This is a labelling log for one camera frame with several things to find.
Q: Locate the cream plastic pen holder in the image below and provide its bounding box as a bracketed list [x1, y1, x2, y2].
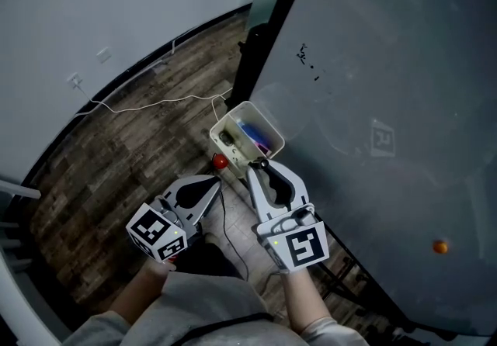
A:
[209, 100, 286, 178]

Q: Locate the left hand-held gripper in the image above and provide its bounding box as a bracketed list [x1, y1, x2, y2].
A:
[125, 176, 222, 261]

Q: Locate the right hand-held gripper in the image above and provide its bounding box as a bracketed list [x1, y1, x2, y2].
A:
[247, 160, 330, 274]

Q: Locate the person's left forearm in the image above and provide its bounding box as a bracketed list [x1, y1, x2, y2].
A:
[110, 261, 176, 324]

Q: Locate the person in white shirt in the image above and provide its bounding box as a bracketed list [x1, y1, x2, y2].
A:
[64, 272, 370, 346]

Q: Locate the grey whiteboard with black frame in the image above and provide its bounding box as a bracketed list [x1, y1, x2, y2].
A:
[232, 0, 497, 337]

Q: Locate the white power cable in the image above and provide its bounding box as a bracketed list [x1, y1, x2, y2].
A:
[73, 84, 234, 124]

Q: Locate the black chest cable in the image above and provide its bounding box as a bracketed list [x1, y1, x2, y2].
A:
[189, 311, 275, 346]

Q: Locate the person's dark trouser leg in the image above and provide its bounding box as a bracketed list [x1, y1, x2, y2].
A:
[174, 234, 244, 282]

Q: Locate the blue marker pen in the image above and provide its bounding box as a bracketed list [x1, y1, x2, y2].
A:
[237, 121, 265, 144]

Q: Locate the white desk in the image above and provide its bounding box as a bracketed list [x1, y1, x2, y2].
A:
[0, 179, 63, 346]

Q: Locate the person's right forearm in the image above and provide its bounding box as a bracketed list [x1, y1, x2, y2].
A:
[281, 268, 332, 332]

